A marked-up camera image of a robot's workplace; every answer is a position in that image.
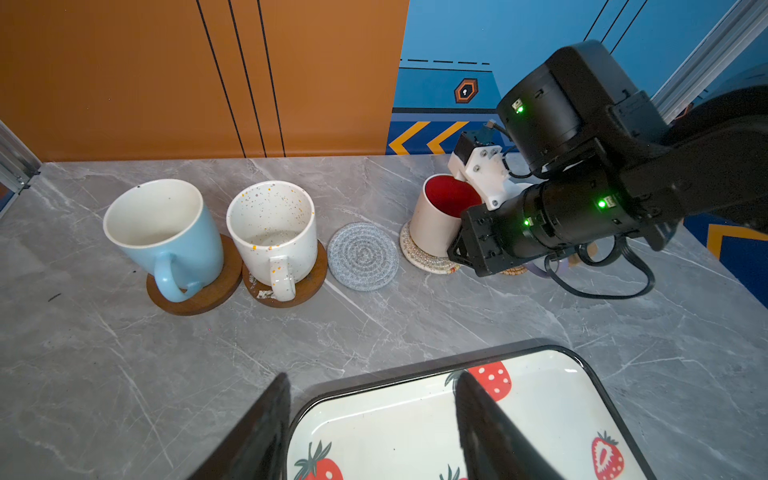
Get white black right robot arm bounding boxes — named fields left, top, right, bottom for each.
left=447, top=40, right=767, bottom=276

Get red inside white mug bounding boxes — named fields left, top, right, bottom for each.
left=409, top=174, right=482, bottom=257

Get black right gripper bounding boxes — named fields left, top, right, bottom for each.
left=447, top=204, right=540, bottom=277

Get light blue mug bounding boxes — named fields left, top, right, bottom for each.
left=103, top=179, right=224, bottom=303

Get purple mug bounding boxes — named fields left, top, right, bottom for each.
left=524, top=258, right=569, bottom=278

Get white strawberry serving tray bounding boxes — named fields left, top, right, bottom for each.
left=285, top=345, right=653, bottom=479

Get aluminium corner post left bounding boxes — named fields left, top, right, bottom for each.
left=0, top=122, right=42, bottom=194

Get aluminium corner post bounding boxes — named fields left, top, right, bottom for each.
left=651, top=0, right=767, bottom=123
left=0, top=122, right=42, bottom=194

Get light brown wooden coaster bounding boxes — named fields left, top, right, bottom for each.
left=146, top=234, right=242, bottom=316

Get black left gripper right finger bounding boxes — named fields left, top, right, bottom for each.
left=455, top=372, right=561, bottom=479

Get blue woven round coaster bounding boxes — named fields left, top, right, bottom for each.
left=327, top=222, right=399, bottom=292

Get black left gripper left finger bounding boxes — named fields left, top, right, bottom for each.
left=190, top=373, right=291, bottom=479

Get tan rattan round coaster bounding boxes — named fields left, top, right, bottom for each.
left=502, top=265, right=528, bottom=276

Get aluminium corner post right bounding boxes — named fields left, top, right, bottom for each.
left=651, top=0, right=767, bottom=123

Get dark brown glossy coaster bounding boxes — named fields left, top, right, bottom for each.
left=241, top=241, right=328, bottom=308

